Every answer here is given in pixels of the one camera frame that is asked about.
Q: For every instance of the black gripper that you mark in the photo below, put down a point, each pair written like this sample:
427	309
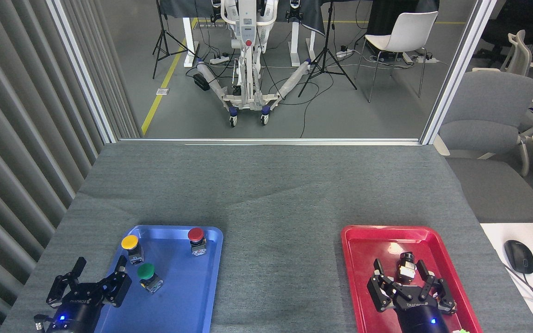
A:
418	317
77	314

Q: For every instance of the green push button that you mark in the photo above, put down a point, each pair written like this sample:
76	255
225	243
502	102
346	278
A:
146	272

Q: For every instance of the yellow push button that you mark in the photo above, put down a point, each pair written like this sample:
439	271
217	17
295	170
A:
130	242

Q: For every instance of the red push button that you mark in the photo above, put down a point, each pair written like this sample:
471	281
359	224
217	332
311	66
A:
195	234

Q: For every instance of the red plastic tray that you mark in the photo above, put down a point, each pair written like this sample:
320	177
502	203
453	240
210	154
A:
363	259

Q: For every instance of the small green item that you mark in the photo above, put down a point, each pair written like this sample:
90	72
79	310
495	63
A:
461	330

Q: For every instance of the blue plastic tray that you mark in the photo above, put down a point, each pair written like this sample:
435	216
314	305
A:
178	286

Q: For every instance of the white side table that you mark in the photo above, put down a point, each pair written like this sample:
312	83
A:
498	233

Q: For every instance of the black computer mouse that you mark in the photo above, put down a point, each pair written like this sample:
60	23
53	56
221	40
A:
519	256

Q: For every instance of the metal floor socket plate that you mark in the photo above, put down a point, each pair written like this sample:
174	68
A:
162	91

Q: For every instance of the white power strip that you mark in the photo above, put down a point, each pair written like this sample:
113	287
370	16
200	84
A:
344	53
426	59
219	59

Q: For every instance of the black power adapter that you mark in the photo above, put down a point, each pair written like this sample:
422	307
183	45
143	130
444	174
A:
201	82

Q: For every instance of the black tripod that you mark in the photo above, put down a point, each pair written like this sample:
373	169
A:
325	51
161	37

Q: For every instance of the white plastic chair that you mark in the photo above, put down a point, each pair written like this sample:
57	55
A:
410	32

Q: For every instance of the white mesh office chair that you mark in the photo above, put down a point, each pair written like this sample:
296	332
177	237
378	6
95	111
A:
519	55

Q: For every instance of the white desk leg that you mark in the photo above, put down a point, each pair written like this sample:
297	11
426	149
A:
295	44
188	41

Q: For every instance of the black office chair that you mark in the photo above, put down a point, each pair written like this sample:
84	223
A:
516	23

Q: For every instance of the white wheeled stand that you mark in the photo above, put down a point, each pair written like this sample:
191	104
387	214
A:
247	27

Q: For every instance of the black knob switch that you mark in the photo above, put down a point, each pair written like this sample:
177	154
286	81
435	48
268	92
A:
406	268

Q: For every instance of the silver frame post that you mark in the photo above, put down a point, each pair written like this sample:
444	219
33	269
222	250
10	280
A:
456	74
81	74

